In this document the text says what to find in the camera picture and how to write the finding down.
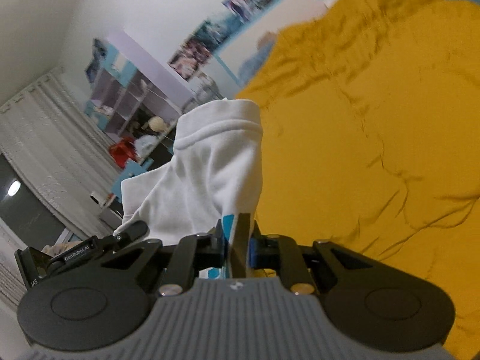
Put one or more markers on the blue white wall shelf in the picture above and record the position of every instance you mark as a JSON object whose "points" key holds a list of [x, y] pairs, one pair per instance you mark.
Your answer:
{"points": [[131, 85]]}

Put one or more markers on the mustard yellow bed cover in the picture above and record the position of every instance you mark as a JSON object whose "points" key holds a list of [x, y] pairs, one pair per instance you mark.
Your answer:
{"points": [[371, 140]]}

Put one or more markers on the blue pillow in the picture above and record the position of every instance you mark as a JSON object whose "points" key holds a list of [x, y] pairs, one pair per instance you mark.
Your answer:
{"points": [[251, 65]]}

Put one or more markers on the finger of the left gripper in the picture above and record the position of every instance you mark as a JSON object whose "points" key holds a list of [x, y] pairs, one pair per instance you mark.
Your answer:
{"points": [[132, 233]]}

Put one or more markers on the white patterned curtain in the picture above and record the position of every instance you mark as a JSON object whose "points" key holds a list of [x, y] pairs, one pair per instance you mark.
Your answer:
{"points": [[59, 153]]}

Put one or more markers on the red bag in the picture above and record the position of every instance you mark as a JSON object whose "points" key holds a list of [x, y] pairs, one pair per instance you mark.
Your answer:
{"points": [[123, 151]]}

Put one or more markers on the cream round lamp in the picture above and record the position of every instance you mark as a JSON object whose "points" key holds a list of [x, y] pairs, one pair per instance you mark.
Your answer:
{"points": [[157, 124]]}

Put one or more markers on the anime wall posters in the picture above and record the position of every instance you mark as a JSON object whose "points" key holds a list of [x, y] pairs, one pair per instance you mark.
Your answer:
{"points": [[213, 33]]}

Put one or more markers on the white Nevada sweatshirt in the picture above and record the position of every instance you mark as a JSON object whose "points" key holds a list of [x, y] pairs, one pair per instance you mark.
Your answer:
{"points": [[214, 177]]}

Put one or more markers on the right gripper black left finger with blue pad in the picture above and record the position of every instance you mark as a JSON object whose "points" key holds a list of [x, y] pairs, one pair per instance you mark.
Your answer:
{"points": [[106, 299]]}

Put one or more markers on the white blue apple headboard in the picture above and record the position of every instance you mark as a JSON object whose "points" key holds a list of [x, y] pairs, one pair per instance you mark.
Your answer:
{"points": [[227, 61]]}

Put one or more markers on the white study desk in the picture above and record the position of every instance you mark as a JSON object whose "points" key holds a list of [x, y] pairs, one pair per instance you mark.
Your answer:
{"points": [[110, 204]]}

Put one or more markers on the blue smiley face chair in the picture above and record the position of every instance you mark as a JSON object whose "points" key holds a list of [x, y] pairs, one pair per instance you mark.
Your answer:
{"points": [[131, 169]]}

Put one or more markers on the grey metal rack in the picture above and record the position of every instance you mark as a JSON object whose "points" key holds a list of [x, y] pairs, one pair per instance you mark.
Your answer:
{"points": [[205, 89]]}

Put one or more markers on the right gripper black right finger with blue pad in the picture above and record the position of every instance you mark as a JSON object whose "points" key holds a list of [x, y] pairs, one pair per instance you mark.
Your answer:
{"points": [[372, 303]]}

